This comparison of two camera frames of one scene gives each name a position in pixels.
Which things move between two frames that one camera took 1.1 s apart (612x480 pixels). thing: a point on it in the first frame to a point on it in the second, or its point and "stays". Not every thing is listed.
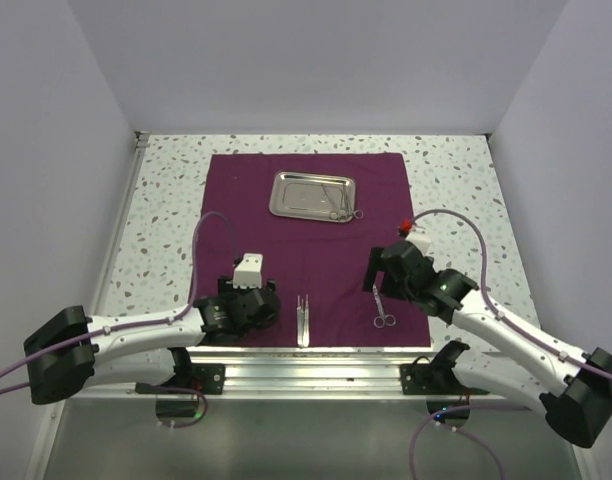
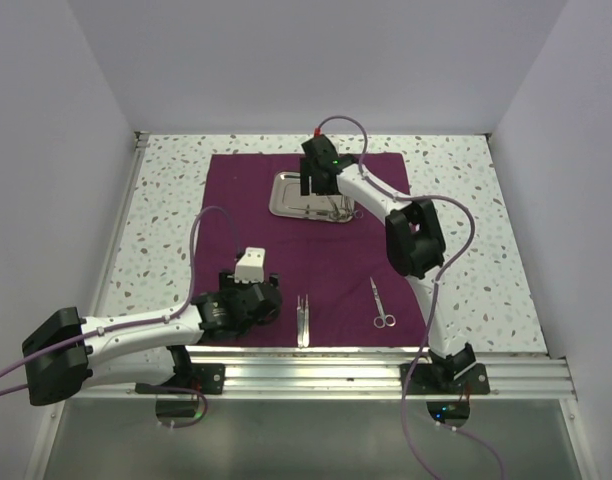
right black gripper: (375, 263) to (308, 171)
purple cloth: (325, 260) stays
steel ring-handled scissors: (384, 318) stays
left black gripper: (226, 290) stays
